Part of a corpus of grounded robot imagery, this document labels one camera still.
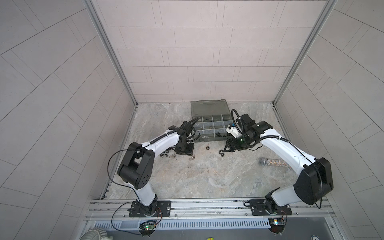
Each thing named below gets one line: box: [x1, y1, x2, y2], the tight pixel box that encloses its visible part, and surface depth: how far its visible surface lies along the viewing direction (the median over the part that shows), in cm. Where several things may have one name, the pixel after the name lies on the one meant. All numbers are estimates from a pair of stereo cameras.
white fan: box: [79, 227, 108, 240], surface depth 62 cm
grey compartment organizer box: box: [190, 99, 233, 143], surface depth 105 cm
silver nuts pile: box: [159, 146, 176, 159], surface depth 91 cm
